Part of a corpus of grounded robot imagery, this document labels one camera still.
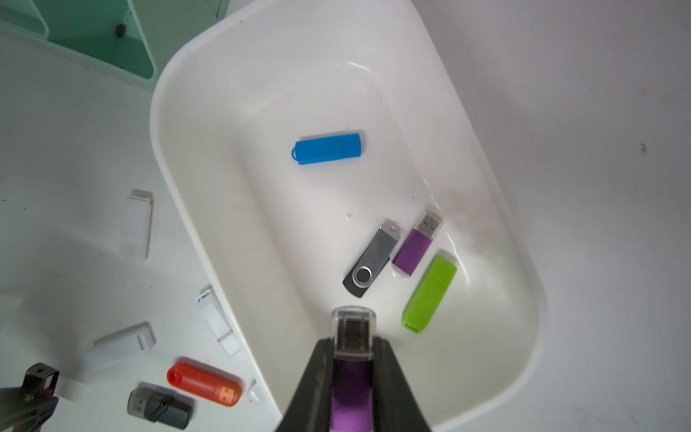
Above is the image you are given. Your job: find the purple clear cap usb drive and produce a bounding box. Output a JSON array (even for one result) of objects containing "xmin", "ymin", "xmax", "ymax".
[{"xmin": 330, "ymin": 306, "xmax": 376, "ymax": 432}]

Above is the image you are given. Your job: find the white clear cap usb drive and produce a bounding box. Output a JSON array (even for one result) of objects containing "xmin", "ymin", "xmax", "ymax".
[{"xmin": 119, "ymin": 189, "xmax": 154, "ymax": 262}]

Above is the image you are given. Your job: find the dark grey usb drive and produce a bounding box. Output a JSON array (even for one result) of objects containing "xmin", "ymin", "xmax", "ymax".
[{"xmin": 127, "ymin": 387, "xmax": 193, "ymax": 430}]

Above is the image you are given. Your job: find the white ribbed usb drive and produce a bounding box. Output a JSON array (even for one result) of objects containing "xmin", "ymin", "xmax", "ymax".
[{"xmin": 196, "ymin": 285, "xmax": 241, "ymax": 357}]

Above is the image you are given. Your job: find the red orange usb drive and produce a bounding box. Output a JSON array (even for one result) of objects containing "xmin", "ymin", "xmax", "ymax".
[{"xmin": 167, "ymin": 362, "xmax": 243, "ymax": 407}]

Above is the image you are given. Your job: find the black silver swivel usb drive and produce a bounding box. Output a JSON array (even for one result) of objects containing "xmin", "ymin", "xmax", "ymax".
[{"xmin": 343, "ymin": 220, "xmax": 401, "ymax": 298}]

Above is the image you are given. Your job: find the white plastic storage box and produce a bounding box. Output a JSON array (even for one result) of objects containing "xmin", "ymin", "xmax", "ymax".
[{"xmin": 150, "ymin": 1, "xmax": 548, "ymax": 430}]

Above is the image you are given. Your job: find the purple metal plug usb drive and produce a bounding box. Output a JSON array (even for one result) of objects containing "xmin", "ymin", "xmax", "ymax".
[{"xmin": 392, "ymin": 210, "xmax": 444, "ymax": 277}]

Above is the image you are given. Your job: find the blue usb flash drive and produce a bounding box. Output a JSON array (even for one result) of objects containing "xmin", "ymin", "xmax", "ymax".
[{"xmin": 292, "ymin": 133, "xmax": 363, "ymax": 165}]

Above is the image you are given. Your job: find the red black usb drive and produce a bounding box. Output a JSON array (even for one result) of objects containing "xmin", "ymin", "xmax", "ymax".
[{"xmin": 1, "ymin": 363, "xmax": 59, "ymax": 432}]

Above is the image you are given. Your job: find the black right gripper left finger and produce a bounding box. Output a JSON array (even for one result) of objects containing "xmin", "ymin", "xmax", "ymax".
[{"xmin": 275, "ymin": 338, "xmax": 334, "ymax": 432}]

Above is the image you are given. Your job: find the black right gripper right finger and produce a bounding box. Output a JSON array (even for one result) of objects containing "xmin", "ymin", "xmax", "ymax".
[{"xmin": 372, "ymin": 337, "xmax": 431, "ymax": 432}]

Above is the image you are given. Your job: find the green desk file organizer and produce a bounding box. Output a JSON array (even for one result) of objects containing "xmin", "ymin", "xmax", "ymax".
[{"xmin": 1, "ymin": 0, "xmax": 229, "ymax": 90}]

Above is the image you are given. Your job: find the green usb flash drive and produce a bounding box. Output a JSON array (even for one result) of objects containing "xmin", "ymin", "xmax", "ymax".
[{"xmin": 401, "ymin": 255, "xmax": 458, "ymax": 334}]

